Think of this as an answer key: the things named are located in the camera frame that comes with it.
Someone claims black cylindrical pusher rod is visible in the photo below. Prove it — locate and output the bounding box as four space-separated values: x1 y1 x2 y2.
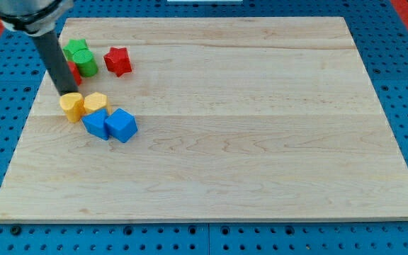
32 30 79 96

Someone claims red cylinder block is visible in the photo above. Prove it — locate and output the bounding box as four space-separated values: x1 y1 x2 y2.
67 61 82 86

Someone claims green star block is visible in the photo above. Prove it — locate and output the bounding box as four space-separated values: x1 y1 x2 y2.
62 39 88 61

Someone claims red star block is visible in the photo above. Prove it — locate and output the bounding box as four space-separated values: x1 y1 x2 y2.
103 47 132 77

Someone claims green cylinder block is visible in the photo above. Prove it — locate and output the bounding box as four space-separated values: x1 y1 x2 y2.
72 50 98 77

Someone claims yellow heart block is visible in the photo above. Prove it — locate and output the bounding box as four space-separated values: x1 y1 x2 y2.
59 92 86 123

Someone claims yellow hexagon block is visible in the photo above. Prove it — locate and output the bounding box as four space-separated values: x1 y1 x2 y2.
84 92 112 114

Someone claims blue triangle block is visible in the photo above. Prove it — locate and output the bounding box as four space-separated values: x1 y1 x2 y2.
81 109 109 140

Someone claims blue cube block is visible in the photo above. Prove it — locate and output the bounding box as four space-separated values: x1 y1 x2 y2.
105 108 138 143

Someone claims light wooden board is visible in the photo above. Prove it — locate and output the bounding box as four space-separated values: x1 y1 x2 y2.
0 17 408 224

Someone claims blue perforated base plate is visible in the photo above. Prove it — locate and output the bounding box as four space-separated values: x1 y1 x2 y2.
0 1 408 254

